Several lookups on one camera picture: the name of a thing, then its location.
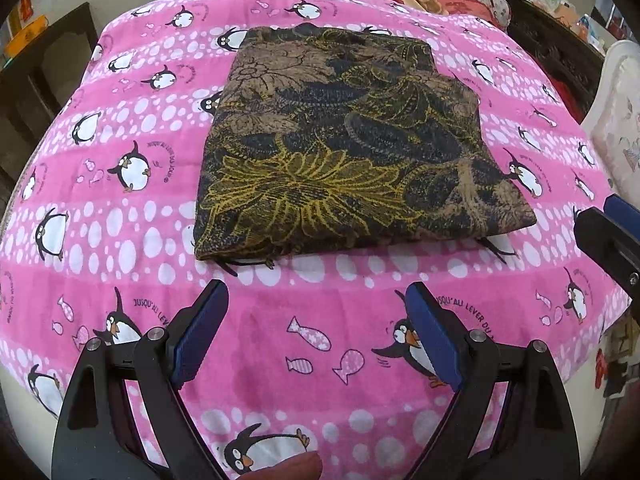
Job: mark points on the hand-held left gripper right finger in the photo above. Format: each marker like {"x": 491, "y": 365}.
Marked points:
{"x": 435, "y": 337}

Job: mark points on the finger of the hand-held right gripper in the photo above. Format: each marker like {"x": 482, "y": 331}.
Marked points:
{"x": 622, "y": 212}

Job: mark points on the dark carved wooden headboard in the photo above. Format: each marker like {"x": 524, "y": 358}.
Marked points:
{"x": 555, "y": 55}

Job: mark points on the dark floral patterned cloth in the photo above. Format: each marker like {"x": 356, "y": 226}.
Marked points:
{"x": 350, "y": 145}

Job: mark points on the dark wooden cabinet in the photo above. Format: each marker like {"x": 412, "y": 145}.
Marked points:
{"x": 40, "y": 100}

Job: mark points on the person's left hand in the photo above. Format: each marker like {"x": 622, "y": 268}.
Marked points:
{"x": 297, "y": 467}

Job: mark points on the orange box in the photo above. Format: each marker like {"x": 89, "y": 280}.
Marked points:
{"x": 25, "y": 37}

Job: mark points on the pile of colourful packets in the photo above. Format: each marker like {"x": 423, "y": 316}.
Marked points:
{"x": 570, "y": 15}

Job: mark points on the pink penguin print blanket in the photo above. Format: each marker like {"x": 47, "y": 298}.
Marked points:
{"x": 125, "y": 240}

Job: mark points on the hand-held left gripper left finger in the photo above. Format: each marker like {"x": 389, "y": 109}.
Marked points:
{"x": 197, "y": 340}

